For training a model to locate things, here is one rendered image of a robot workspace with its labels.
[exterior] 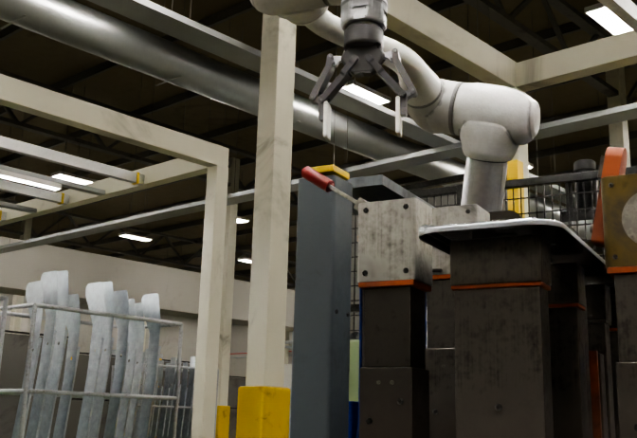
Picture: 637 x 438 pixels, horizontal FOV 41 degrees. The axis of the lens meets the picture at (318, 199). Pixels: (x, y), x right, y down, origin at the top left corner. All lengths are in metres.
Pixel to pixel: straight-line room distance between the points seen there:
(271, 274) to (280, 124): 1.77
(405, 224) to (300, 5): 0.66
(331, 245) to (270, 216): 8.34
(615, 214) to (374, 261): 0.33
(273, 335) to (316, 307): 8.20
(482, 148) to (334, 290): 0.83
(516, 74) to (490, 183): 4.80
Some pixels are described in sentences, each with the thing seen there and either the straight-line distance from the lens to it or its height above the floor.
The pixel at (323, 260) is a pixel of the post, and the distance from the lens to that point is 1.37.
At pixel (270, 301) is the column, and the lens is 9.56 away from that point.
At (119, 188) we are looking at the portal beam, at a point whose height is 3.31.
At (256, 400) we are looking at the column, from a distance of 9.44.
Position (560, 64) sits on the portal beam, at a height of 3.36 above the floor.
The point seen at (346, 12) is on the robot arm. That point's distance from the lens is 1.66.
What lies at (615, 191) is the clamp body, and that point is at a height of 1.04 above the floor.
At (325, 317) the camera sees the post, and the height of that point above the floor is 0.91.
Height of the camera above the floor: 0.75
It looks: 14 degrees up
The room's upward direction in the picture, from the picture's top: 2 degrees clockwise
